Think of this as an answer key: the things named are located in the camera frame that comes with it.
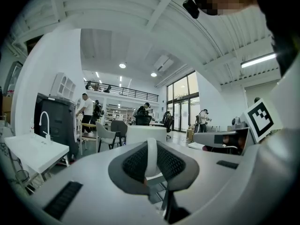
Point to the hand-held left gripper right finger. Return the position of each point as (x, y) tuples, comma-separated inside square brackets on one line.
[(222, 186)]

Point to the black balcony railing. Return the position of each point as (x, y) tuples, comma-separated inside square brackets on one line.
[(131, 91)]

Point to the leaning framed panel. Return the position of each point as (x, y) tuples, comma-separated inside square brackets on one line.
[(13, 76)]

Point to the white curved faucet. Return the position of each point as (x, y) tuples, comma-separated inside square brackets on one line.
[(44, 121)]

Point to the cardboard box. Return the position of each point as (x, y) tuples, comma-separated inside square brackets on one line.
[(190, 134)]

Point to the white sink counter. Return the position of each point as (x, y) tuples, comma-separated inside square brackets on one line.
[(28, 149)]

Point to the black mesh office chair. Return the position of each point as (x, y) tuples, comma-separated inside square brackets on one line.
[(143, 120)]

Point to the white round table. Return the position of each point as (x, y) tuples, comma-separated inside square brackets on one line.
[(145, 133)]

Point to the white shelf cabinet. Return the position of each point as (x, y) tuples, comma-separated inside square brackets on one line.
[(63, 85)]

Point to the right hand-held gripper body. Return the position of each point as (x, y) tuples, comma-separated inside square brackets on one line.
[(259, 121)]

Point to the black cabinet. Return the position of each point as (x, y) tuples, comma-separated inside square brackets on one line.
[(56, 123)]

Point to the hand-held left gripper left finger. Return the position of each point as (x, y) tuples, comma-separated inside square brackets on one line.
[(98, 184)]

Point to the round ceiling light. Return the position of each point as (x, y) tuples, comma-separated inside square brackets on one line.
[(153, 74), (122, 65)]

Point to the light grey armchair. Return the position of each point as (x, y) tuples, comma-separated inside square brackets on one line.
[(103, 132)]

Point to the grey black mesh item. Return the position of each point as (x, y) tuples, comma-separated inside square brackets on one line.
[(171, 165)]

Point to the dark grey chair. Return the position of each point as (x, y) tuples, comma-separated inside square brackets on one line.
[(119, 128)]

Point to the stacked cardboard boxes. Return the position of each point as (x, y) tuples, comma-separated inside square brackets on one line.
[(6, 109)]

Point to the wooden chair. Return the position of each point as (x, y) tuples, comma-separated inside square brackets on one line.
[(89, 135)]

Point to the black head camera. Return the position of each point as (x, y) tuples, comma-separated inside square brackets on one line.
[(191, 8)]

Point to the ceiling air conditioner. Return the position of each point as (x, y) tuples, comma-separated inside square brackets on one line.
[(163, 62)]

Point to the white storage shelves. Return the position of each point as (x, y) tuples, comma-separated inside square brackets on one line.
[(113, 112)]

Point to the person's white shirt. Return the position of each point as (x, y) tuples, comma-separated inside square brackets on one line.
[(284, 97)]

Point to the glass entrance doors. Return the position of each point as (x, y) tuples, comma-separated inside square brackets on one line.
[(182, 102)]

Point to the ceiling tube light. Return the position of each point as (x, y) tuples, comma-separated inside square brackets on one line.
[(259, 60)]

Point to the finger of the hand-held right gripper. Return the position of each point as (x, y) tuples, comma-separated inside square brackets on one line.
[(206, 137)]

